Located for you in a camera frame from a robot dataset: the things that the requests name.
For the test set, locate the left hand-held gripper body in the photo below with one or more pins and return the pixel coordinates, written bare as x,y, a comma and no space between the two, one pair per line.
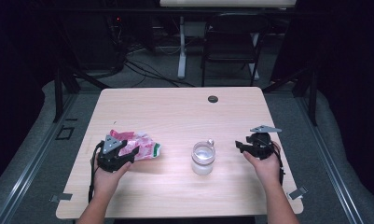
110,161

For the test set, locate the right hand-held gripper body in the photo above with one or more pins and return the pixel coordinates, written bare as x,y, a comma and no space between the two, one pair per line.
260,146

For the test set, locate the pink white plastic bag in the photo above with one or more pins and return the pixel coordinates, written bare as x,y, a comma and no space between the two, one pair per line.
142,146

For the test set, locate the person's left hand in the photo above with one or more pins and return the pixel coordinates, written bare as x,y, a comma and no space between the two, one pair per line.
105,183

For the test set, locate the person's right hand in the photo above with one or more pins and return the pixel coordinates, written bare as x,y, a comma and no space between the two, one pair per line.
268,171

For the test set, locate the black table grommet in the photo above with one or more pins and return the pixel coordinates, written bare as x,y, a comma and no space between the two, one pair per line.
212,99

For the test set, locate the black floor tape strip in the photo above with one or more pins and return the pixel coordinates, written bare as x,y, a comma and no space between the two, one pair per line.
71,119

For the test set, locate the grey tape tab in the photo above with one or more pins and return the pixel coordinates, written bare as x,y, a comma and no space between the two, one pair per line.
62,197
297,193

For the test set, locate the black metal stand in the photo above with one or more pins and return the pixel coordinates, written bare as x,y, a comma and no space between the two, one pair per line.
313,99
58,93

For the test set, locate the dark computer cabinet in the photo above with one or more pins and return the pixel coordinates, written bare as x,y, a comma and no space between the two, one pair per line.
94,43

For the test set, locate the black folding chair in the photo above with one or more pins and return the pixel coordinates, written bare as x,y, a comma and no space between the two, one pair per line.
234,23

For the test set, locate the grey box under desk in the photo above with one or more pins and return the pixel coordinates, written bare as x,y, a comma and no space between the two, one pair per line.
194,29

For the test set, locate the white desk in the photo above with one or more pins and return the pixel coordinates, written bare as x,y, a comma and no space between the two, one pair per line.
225,3

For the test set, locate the aluminium floor rail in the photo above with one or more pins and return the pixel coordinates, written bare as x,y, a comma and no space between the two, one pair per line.
21,183
340,186

